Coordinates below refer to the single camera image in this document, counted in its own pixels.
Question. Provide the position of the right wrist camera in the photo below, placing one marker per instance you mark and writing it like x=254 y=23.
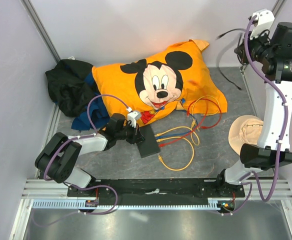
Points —
x=263 y=21

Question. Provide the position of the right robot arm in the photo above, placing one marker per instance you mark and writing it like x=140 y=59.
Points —
x=264 y=144

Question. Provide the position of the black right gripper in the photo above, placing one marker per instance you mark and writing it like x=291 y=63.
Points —
x=263 y=36

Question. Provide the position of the yellow ethernet cable short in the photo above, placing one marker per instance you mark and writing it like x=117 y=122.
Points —
x=195 y=125

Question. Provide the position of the grey slotted cable duct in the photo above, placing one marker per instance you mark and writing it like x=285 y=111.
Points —
x=82 y=204

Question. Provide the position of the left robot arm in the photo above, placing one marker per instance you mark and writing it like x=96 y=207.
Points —
x=57 y=161

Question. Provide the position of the beige bucket hat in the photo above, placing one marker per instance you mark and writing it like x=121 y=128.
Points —
x=246 y=129

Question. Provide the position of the aluminium rail frame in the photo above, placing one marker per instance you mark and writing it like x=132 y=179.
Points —
x=265 y=183

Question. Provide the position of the yellow ethernet cable long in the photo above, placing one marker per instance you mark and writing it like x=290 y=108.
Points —
x=178 y=153

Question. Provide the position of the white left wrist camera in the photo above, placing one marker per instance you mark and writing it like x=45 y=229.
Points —
x=133 y=117

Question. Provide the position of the black and blue clothing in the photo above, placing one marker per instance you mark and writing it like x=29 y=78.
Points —
x=71 y=86

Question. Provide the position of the black network switch box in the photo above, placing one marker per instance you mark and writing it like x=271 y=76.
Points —
x=149 y=146

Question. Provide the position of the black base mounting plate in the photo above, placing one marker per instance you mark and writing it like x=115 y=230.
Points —
x=160 y=190

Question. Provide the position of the orange Mickey Mouse pillow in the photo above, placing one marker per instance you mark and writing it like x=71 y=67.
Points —
x=159 y=84

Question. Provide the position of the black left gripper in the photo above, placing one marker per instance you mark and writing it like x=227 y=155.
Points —
x=136 y=135

